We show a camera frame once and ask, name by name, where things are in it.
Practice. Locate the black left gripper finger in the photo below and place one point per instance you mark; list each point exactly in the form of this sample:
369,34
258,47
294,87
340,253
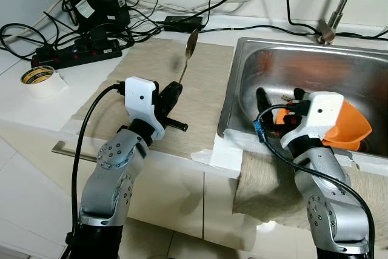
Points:
167,96
177,92

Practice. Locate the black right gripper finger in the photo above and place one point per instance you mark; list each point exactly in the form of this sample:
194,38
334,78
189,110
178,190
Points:
300,94
265,102

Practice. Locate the bronze metal spoon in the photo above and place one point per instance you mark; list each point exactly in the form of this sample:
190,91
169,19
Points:
192,43

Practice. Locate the orange plastic bowl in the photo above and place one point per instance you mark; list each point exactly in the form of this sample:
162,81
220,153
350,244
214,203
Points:
351,125

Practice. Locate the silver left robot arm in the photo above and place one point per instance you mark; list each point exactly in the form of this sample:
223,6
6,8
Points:
115,174

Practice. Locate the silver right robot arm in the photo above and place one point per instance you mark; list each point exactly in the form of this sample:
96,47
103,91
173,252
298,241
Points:
327,192

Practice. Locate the beige woven placemat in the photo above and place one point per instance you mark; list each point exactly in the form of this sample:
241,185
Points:
206,107

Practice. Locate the stainless steel sink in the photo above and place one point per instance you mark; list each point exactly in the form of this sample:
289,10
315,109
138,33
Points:
285,65

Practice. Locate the white paper sheet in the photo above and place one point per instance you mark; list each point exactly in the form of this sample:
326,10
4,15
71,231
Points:
227,150

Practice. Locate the black power adapter brick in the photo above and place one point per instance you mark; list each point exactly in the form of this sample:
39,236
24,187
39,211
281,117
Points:
183,24

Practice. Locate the steel sink faucet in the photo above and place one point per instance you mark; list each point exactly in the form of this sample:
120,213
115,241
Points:
332,25

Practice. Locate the beige hanging towel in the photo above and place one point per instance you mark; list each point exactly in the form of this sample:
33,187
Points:
260,192

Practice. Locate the cream cabinet door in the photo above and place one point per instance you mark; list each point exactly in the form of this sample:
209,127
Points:
176,201
219,210

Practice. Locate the black power strip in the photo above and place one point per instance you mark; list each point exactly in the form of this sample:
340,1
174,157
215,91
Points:
76,54

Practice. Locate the black battery charger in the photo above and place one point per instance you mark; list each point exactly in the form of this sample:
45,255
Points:
100,7

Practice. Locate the white tape roll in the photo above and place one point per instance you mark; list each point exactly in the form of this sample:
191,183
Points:
47,89

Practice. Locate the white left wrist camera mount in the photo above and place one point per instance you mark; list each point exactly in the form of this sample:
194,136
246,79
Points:
142,95

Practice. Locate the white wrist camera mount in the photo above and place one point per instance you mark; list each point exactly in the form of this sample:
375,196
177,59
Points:
321,110
142,95

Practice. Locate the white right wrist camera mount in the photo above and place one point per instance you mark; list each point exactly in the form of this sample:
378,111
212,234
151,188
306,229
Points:
321,110

